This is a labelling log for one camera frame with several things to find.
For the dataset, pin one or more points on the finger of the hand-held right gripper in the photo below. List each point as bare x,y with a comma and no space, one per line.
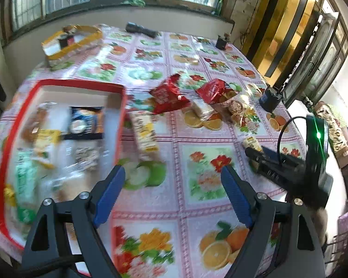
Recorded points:
278,171
271,154

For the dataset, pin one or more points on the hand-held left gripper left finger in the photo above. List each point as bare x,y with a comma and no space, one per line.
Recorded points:
110,197

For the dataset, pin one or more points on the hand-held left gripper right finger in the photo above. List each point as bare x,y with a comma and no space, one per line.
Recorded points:
237,197

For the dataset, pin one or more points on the small yellow snack packet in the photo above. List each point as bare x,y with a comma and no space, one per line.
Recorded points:
251,142

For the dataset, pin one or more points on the clear cookie packet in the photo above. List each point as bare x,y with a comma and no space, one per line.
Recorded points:
86,157

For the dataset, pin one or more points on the long yellow white snack packet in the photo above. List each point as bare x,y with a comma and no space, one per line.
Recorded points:
145,134

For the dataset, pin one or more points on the dark blue snack packet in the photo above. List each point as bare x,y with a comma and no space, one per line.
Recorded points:
84,123

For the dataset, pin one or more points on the green snack packet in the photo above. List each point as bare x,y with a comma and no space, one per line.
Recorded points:
26,185

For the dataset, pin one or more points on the red box with white inside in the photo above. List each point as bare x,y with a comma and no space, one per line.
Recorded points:
84,97

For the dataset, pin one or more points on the orange bread packet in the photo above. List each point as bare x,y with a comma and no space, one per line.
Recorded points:
36,123

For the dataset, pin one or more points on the person's right forearm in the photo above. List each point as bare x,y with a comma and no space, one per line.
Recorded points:
319,223

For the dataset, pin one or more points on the patterned cloth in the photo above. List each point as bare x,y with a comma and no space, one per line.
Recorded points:
332,127

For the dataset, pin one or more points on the clear packet of round biscuits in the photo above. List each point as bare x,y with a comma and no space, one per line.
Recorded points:
237,110

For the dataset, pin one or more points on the dark blue jar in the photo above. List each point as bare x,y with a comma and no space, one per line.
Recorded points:
269,98

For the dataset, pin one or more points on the floral tablecloth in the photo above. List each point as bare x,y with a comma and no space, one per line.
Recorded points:
191,156

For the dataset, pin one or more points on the clear wrapped pastry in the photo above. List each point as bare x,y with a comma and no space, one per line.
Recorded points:
202,108

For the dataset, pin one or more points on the red snack bag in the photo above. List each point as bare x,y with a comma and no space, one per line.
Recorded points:
168,95
213,91

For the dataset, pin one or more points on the glass door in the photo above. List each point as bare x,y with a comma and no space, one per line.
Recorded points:
316,63

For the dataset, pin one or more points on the small black pot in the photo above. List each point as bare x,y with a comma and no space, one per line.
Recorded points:
222,42

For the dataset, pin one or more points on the green bottle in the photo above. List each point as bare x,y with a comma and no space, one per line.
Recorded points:
219,7

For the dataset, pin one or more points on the yellow cardboard box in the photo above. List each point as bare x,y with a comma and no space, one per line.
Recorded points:
84,39

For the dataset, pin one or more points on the dark small carton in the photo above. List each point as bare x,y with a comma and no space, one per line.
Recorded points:
66,40

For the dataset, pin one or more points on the black flashlight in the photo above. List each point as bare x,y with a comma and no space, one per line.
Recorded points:
140,29

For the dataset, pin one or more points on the green cloth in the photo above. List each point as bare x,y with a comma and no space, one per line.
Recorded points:
133,1

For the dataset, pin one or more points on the golden door frame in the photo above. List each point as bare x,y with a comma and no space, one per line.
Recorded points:
281,20

